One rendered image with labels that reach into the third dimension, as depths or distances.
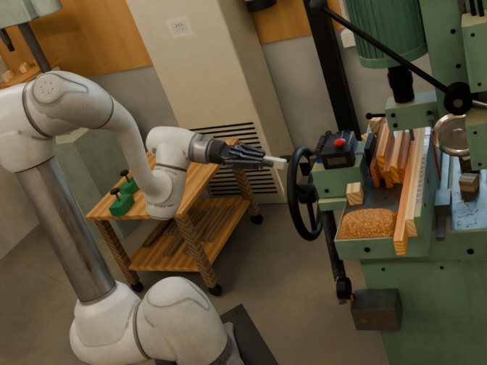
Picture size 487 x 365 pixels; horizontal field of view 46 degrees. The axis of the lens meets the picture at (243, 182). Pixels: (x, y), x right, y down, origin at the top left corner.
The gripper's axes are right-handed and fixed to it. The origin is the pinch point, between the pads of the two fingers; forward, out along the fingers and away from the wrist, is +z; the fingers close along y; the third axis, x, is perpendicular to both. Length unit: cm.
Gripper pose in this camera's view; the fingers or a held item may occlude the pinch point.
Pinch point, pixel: (275, 162)
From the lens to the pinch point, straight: 172.5
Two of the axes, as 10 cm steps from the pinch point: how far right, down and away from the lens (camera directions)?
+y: 3.1, -5.6, 7.7
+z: 9.5, 1.9, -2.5
